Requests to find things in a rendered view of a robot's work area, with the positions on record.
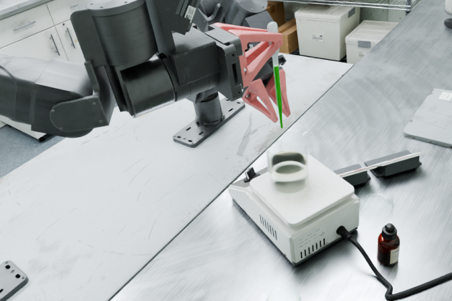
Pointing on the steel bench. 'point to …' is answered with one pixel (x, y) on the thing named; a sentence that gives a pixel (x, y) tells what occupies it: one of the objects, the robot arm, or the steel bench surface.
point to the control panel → (249, 181)
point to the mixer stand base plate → (432, 119)
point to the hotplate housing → (337, 217)
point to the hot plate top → (285, 211)
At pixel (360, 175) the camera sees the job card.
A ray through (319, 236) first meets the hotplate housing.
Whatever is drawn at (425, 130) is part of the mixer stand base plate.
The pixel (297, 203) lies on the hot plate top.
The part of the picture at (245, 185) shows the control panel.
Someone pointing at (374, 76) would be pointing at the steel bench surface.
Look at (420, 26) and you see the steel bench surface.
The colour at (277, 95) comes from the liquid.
